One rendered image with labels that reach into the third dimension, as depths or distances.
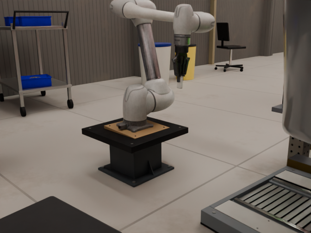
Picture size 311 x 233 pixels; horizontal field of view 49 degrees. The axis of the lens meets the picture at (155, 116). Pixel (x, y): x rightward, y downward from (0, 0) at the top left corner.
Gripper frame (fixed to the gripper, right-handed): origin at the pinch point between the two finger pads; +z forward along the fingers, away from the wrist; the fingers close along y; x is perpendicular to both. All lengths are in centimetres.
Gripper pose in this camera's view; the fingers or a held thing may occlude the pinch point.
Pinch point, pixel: (179, 82)
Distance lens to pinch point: 191.0
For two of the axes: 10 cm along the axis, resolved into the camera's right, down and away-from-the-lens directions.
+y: -7.1, 1.9, -6.8
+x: 7.1, 2.3, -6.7
